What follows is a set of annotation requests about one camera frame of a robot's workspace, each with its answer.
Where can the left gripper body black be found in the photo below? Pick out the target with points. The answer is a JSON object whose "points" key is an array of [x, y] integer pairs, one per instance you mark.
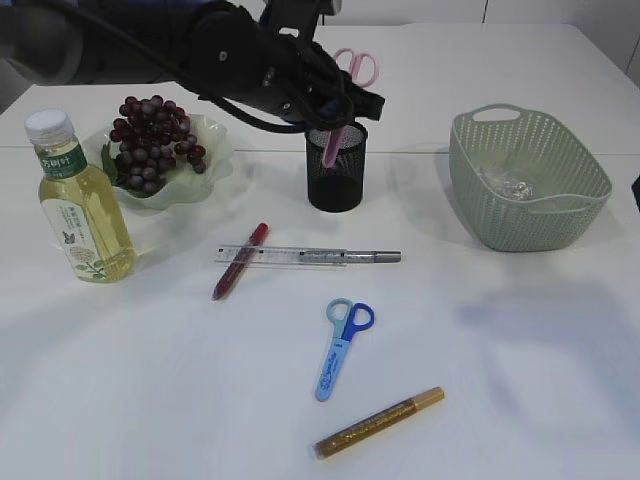
{"points": [[304, 87]]}

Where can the pink purple capped scissors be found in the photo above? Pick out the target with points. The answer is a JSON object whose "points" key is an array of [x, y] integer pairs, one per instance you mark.
{"points": [[364, 71]]}

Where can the purple grape bunch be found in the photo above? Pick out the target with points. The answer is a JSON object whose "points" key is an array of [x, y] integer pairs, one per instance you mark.
{"points": [[148, 131]]}

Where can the clear plastic ruler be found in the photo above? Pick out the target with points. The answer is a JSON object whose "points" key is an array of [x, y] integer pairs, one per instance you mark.
{"points": [[264, 255]]}

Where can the blue capped scissors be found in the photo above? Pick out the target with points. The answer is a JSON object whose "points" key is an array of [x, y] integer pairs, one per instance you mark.
{"points": [[348, 319]]}

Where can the clear plastic sheet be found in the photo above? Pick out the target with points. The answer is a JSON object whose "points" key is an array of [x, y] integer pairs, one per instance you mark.
{"points": [[506, 184]]}

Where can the yellow tea bottle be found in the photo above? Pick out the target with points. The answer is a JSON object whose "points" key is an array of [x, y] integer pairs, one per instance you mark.
{"points": [[79, 201]]}

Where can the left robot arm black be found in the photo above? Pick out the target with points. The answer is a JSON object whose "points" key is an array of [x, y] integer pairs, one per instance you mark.
{"points": [[207, 47]]}

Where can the black mesh pen holder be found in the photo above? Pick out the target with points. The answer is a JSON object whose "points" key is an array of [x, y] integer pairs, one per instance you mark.
{"points": [[339, 188]]}

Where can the green wavy glass plate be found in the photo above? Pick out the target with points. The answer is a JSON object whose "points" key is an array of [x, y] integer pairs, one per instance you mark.
{"points": [[190, 179]]}

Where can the silver glitter marker pen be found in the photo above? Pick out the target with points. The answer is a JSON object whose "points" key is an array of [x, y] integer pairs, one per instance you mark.
{"points": [[345, 257]]}

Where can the red marker pen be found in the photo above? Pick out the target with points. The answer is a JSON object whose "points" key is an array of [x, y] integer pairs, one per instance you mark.
{"points": [[239, 262]]}

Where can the green plastic woven basket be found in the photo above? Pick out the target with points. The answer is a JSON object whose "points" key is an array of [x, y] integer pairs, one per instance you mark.
{"points": [[570, 185]]}

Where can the gold glitter marker pen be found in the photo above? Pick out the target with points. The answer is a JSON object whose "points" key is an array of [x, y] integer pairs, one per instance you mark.
{"points": [[376, 423]]}

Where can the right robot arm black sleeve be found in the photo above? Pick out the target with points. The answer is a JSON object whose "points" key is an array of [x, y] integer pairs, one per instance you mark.
{"points": [[635, 188]]}

